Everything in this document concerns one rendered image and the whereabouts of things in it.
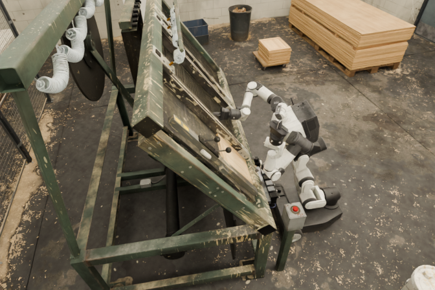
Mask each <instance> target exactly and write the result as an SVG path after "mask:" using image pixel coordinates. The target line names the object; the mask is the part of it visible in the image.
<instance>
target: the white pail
mask: <svg viewBox="0 0 435 290"><path fill-rule="evenodd" d="M407 282H408V283H407V284H406V283H405V286H404V287H403V288H402V289H401V290H435V267H434V266H430V265H422V266H419V267H418V268H417V269H415V271H414V272H413V273H412V276H411V278H410V279H408V280H407Z"/></svg>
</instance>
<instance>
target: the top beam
mask: <svg viewBox="0 0 435 290"><path fill-rule="evenodd" d="M155 5H156V6H157V7H158V8H159V10H160V11H162V0H146V8H145V14H144V24H143V30H142V41H141V46H140V57H139V67H138V73H137V83H136V89H135V99H134V105H133V116H132V121H131V127H132V128H133V129H135V130H136V131H137V132H139V133H140V134H141V135H142V136H144V137H145V138H147V139H148V138H149V137H151V136H152V135H154V134H155V133H156V132H158V131H159V130H161V129H162V128H163V86H162V62H161V61H160V60H159V59H158V58H157V57H156V56H155V55H154V54H153V45H154V46H155V47H156V48H157V49H158V50H159V51H160V52H161V53H162V25H161V24H160V23H159V22H158V21H157V20H156V19H155V17H154V12H156V14H157V15H158V16H159V17H160V18H161V19H162V17H161V16H160V15H159V14H158V13H157V11H156V10H155Z"/></svg>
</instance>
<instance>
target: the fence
mask: <svg viewBox="0 0 435 290"><path fill-rule="evenodd" d="M175 117H176V116H175V115H174V114H173V115H172V116H170V117H169V118H168V123H169V124H170V125H171V126H172V127H173V128H175V129H176V130H177V131H178V132H179V133H180V134H181V135H183V136H184V137H185V138H186V139H188V140H189V141H190V142H191V143H192V144H193V145H194V146H196V147H197V148H198V149H199V150H202V149H204V150H205V151H206V152H207V153H209V154H210V155H211V160H212V161H214V162H215V163H216V164H217V165H218V166H219V165H221V164H223V165H224V166H225V167H226V168H228V170H229V175H230V176H231V177H232V178H233V179H235V180H236V181H237V182H238V183H239V184H240V185H242V187H244V188H245V189H246V190H248V191H249V192H250V193H251V194H252V195H253V196H256V195H258V190H257V188H256V187H255V186H254V185H252V184H251V183H250V182H249V181H248V180H247V179H246V178H244V176H242V174H240V173H239V172H238V171H237V170H236V169H235V168H233V167H232V166H231V165H230V164H229V163H228V162H227V161H226V160H225V159H224V158H222V157H221V156H220V155H219V158H217V157H216V156H215V155H214V154H213V153H212V152H211V151H210V150H208V149H207V148H206V147H205V146H204V145H202V144H201V143H200V142H199V138H198V135H196V134H195V133H194V132H193V131H192V130H191V129H190V128H189V127H188V126H187V125H186V124H185V126H186V127H187V128H188V130H189V131H188V130H187V129H185V128H184V127H183V124H184V123H183V122H182V121H181V120H180V119H179V120H180V121H181V124H180V123H178V121H176V119H175ZM176 118H177V117H176Z"/></svg>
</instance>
